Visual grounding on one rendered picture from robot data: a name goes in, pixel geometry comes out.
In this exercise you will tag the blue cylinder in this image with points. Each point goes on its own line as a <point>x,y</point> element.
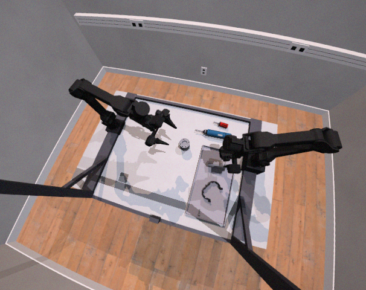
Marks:
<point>215,133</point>

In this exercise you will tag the black metal frame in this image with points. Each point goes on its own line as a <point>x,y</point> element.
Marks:
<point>270,275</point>

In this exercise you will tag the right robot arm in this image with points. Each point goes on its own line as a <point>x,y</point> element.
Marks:
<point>269,146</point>

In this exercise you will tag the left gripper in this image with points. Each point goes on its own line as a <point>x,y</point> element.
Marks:
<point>151,140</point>

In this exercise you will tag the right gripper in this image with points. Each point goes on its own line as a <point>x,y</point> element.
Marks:
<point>234,167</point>

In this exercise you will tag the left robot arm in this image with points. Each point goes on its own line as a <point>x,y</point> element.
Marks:
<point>85,90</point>

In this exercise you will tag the red screwdriver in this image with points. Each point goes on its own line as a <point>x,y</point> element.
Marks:
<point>223,125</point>

